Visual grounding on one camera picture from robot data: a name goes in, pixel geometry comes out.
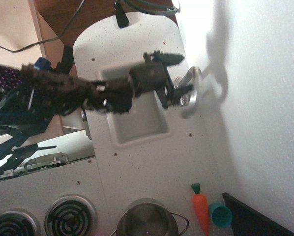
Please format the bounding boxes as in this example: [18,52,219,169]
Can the orange toy carrot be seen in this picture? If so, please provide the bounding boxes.
[191,183,209,236]

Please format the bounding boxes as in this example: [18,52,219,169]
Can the black power cable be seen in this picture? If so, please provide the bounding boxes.
[0,0,86,54]

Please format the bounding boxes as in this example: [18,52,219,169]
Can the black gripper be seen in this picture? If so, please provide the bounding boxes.
[84,50,193,114]

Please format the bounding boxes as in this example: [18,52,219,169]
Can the silver metal pot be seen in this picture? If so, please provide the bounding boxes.
[111,202,189,236]

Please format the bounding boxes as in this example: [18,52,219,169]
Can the blue black clamp lower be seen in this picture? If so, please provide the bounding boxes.
[0,134,57,176]

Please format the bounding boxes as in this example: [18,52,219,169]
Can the white toy sink basin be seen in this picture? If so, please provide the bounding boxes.
[99,64,172,148]

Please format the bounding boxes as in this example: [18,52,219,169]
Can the silver knob on cabinet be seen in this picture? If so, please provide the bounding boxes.
[81,110,92,140]

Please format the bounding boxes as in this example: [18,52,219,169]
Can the blue black clamp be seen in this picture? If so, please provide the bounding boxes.
[0,134,57,176]
[33,45,74,74]

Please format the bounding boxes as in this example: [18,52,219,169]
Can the blue black clamp upper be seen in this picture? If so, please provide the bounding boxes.
[33,45,74,74]

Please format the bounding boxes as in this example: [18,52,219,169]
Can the black stove burner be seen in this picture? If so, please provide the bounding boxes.
[0,209,41,236]
[44,194,98,236]

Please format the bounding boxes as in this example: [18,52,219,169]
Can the black clip on counter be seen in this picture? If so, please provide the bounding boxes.
[114,0,130,29]

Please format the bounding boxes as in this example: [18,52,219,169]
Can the dark green cable loop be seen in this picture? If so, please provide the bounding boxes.
[122,0,181,16]

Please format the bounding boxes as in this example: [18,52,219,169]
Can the teal plastic cup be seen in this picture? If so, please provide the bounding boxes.
[208,203,233,228]

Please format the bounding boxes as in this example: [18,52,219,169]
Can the black stove burner middle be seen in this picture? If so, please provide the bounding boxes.
[44,194,98,236]

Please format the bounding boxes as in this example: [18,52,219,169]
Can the silver toy faucet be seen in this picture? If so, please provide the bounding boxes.
[174,66,204,119]

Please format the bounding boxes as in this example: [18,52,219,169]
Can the black stove burner left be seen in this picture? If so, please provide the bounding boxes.
[0,209,41,236]

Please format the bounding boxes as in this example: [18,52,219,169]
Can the black board corner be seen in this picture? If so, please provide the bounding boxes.
[222,193,294,236]

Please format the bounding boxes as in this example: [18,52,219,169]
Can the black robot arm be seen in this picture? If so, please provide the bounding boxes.
[0,51,193,131]

